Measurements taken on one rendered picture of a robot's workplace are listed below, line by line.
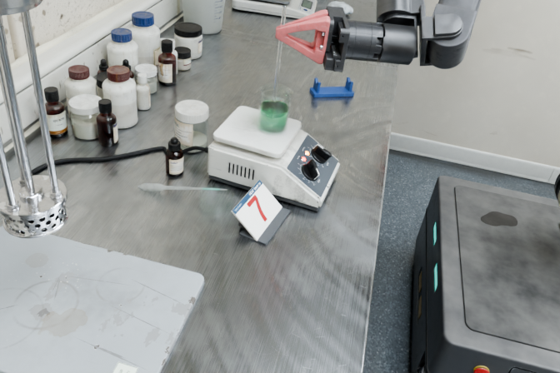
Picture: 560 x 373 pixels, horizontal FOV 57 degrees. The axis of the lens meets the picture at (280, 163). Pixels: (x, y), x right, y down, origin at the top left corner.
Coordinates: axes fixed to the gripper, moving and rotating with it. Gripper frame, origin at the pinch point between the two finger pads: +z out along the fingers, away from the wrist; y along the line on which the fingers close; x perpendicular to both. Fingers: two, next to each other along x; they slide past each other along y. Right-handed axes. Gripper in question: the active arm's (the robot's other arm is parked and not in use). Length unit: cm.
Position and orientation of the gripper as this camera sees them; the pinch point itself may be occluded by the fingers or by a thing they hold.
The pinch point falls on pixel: (281, 32)
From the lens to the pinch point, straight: 78.5
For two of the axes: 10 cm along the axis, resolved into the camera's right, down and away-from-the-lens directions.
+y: 0.1, 5.7, -8.2
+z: -9.9, -0.8, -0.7
